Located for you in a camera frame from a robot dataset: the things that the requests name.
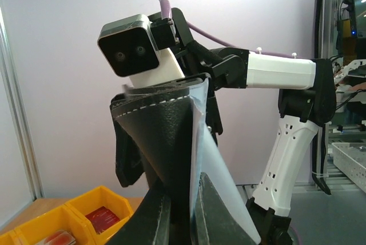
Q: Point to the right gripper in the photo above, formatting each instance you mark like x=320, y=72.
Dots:
x=213, y=119

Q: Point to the yellow bin with red cards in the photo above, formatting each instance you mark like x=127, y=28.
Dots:
x=96, y=198

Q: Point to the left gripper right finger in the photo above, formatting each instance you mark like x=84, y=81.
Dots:
x=220, y=215

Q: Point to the red circle card stack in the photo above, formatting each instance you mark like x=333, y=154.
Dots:
x=60, y=237

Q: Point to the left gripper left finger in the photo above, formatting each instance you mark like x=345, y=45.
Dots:
x=150, y=224

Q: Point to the yellow bin with circle cards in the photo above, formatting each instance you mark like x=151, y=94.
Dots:
x=60, y=218

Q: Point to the yellow bin with green cards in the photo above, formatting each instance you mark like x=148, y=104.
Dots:
x=9, y=238

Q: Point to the black card holder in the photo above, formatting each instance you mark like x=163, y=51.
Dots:
x=161, y=132

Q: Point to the white perforated crate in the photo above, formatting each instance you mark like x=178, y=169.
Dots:
x=349, y=158

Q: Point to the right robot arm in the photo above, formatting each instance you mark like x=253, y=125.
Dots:
x=293, y=98

